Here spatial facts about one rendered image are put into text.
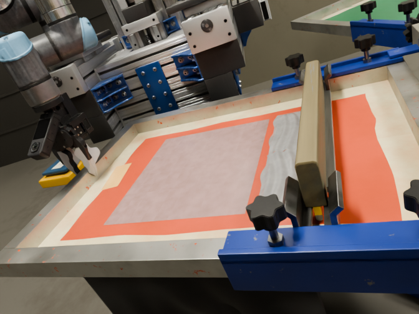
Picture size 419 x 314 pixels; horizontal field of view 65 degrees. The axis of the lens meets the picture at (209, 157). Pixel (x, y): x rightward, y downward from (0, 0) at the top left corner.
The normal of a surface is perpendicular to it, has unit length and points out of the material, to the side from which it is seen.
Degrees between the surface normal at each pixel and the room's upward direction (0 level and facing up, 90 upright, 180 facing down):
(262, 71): 90
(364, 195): 0
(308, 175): 90
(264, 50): 90
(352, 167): 0
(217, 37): 90
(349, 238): 0
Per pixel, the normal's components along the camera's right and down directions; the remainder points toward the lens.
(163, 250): -0.34, -0.82
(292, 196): 0.40, -0.69
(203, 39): -0.07, 0.51
